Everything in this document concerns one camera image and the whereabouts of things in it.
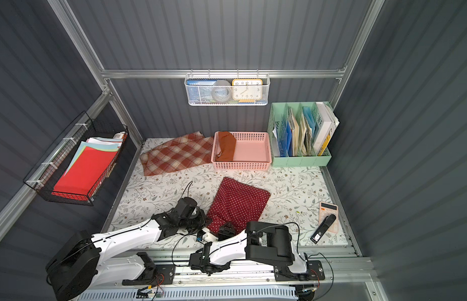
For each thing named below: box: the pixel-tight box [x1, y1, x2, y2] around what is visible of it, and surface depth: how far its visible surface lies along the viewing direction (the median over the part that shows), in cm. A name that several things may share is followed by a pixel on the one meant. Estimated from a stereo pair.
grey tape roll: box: [210, 79, 233, 103], surface depth 89 cm
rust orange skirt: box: [215, 131, 237, 162], surface depth 117 cm
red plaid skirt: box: [139, 131, 215, 177], surface depth 114 cm
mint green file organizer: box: [267, 101, 333, 167], surface depth 104 cm
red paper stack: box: [51, 137, 123, 202], surface depth 74 cm
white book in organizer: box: [313, 101, 340, 156], surface depth 101 cm
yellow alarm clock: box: [232, 78, 264, 103], surface depth 90 cm
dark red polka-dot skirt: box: [206, 176, 272, 234], surface depth 93 cm
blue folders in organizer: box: [276, 118, 294, 158], surface depth 104 cm
